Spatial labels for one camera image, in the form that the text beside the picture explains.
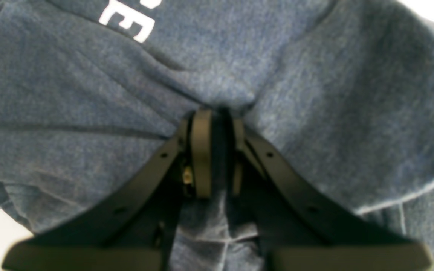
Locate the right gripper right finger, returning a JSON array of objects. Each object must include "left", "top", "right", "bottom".
[{"left": 232, "top": 118, "right": 434, "bottom": 271}]

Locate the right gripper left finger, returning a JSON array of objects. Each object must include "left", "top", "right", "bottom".
[{"left": 2, "top": 109, "right": 212, "bottom": 271}]

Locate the dark blue t-shirt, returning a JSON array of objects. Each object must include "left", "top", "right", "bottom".
[{"left": 0, "top": 0, "right": 434, "bottom": 254}]

